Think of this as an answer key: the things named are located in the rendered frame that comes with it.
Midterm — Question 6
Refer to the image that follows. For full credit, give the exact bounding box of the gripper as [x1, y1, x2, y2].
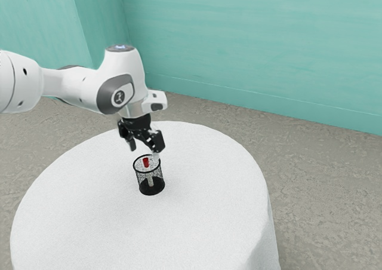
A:
[117, 113, 166, 161]

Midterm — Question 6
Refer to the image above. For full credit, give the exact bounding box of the white pen with red cap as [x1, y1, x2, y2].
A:
[142, 157, 155, 188]

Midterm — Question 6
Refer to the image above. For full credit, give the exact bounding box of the black mesh pen holder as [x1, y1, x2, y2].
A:
[133, 154, 166, 196]

